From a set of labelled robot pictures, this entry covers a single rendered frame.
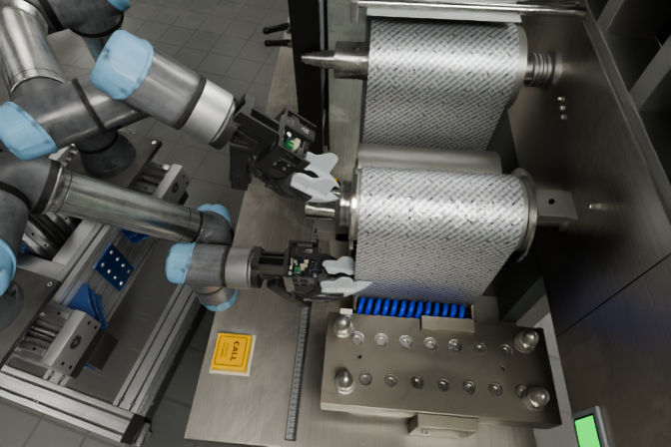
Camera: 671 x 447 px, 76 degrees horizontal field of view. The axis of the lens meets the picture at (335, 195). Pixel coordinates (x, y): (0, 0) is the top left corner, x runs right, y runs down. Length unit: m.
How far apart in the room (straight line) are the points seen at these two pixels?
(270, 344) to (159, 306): 0.95
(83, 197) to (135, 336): 1.06
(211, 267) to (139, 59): 0.38
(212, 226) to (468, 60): 0.59
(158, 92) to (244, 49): 2.62
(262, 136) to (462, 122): 0.39
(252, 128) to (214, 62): 2.54
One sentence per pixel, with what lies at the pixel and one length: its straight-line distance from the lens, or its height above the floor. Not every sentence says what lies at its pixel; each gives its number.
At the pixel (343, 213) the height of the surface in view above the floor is 1.27.
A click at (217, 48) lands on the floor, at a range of 3.21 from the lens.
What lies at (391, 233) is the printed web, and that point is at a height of 1.27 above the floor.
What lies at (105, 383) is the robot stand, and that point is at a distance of 1.84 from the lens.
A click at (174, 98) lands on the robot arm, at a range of 0.55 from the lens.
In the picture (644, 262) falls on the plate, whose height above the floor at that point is 1.39.
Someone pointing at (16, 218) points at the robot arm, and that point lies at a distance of 0.78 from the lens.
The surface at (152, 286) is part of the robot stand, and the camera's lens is 1.90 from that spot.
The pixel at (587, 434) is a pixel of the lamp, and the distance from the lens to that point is 0.72.
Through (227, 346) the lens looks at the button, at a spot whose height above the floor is 0.92.
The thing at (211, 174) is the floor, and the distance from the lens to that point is 2.41.
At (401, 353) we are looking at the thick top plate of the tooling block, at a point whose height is 1.03.
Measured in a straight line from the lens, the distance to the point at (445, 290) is 0.83.
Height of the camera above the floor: 1.82
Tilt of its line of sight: 55 degrees down
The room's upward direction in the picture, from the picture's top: straight up
